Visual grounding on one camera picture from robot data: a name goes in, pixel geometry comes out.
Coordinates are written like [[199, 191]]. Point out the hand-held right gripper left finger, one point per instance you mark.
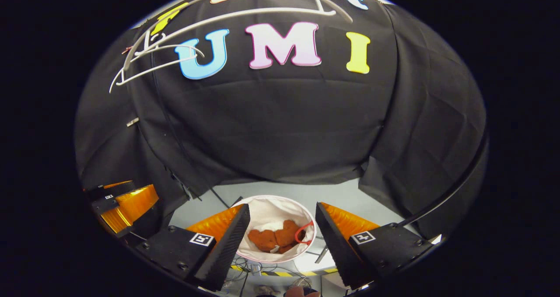
[[227, 244]]

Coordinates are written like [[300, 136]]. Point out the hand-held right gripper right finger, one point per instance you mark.
[[337, 249]]

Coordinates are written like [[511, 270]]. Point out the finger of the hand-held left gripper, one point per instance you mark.
[[116, 187], [105, 203]]

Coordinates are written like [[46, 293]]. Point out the black clothes rack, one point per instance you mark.
[[437, 206]]

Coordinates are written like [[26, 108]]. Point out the white clothes hanger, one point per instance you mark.
[[153, 72], [262, 13]]

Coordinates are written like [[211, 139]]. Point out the yellow black floor tape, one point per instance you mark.
[[280, 273]]

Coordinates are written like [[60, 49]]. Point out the silver clip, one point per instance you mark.
[[132, 122]]

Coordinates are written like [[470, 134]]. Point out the black backdrop cloth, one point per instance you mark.
[[284, 126]]

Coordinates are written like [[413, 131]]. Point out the brown clip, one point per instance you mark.
[[127, 50]]

